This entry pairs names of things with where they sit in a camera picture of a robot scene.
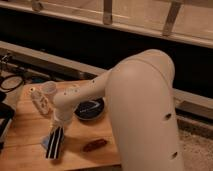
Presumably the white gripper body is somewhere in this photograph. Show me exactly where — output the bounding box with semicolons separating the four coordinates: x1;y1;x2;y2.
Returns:
51;108;74;132

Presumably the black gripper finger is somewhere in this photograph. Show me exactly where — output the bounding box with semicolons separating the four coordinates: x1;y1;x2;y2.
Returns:
52;127;64;159
46;128;60;159

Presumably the blue eraser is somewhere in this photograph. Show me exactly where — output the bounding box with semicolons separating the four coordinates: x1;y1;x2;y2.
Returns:
41;135;50;150

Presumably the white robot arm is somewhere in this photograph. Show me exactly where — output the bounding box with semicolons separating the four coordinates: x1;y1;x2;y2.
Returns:
42;49;184;171

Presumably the black round dish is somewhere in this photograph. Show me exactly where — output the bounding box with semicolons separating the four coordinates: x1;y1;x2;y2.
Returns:
74;98;105;120

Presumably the wooden board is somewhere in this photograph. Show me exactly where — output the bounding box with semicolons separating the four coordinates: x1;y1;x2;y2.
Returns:
0;84;120;171

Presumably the brown oblong object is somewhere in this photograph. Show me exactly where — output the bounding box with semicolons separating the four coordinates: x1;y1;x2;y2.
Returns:
83;139;108;152

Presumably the black device at left edge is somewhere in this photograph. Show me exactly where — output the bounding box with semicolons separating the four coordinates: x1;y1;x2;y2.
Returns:
0;91;15;152

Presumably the black cable loop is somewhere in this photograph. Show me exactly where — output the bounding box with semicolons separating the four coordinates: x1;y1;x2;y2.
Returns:
0;74;24;92

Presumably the metal window rail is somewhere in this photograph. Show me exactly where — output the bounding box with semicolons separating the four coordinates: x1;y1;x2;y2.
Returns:
0;0;213;49

